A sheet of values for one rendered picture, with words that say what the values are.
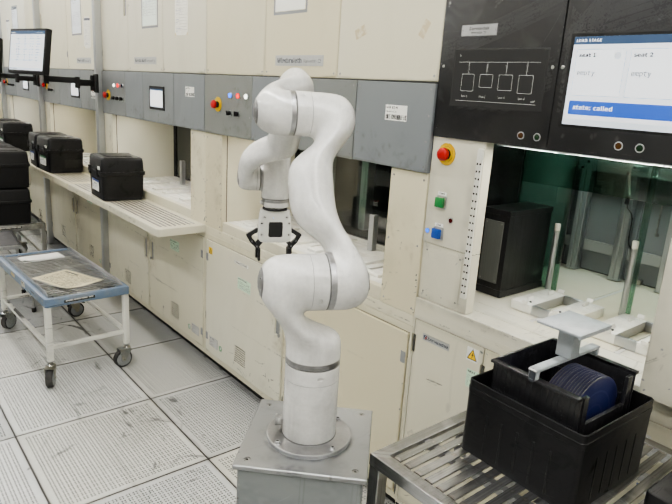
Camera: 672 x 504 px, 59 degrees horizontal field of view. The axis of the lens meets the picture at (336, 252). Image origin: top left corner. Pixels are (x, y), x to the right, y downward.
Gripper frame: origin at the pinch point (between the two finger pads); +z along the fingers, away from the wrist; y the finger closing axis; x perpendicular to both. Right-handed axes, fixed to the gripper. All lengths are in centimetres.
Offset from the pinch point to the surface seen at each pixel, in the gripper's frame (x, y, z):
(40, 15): 405, -140, -98
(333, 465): -72, 3, 25
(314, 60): 56, 22, -61
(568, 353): -79, 50, -1
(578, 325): -79, 51, -7
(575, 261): 26, 129, 11
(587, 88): -45, 69, -55
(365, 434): -62, 13, 25
